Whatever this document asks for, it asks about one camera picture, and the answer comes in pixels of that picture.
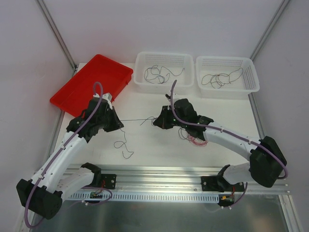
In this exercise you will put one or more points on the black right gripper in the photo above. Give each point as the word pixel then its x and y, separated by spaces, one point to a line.
pixel 165 116

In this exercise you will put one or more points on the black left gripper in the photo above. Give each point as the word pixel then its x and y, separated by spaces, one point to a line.
pixel 111 117

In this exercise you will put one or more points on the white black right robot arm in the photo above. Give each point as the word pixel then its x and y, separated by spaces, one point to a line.
pixel 265 161

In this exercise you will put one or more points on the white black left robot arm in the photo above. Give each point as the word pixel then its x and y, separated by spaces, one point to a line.
pixel 46 191

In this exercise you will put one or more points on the red plastic tray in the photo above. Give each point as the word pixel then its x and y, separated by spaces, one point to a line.
pixel 75 95

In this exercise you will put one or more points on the white basket middle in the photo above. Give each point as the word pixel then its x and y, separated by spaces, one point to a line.
pixel 155 72

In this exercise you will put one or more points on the white basket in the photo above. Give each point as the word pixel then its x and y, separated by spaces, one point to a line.
pixel 155 72
pixel 226 77

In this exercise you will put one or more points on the white basket right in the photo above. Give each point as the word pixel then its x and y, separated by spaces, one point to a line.
pixel 226 77

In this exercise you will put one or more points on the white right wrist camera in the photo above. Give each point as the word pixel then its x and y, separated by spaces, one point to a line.
pixel 168 97

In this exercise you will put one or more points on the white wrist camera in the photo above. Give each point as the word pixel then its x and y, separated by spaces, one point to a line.
pixel 107 97
pixel 168 97

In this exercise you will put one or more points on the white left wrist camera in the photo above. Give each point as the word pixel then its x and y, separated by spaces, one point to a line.
pixel 107 97

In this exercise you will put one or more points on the aluminium rail base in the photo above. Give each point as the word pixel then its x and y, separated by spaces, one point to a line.
pixel 158 179

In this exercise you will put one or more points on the white slotted cable duct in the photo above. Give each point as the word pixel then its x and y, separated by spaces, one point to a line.
pixel 146 197

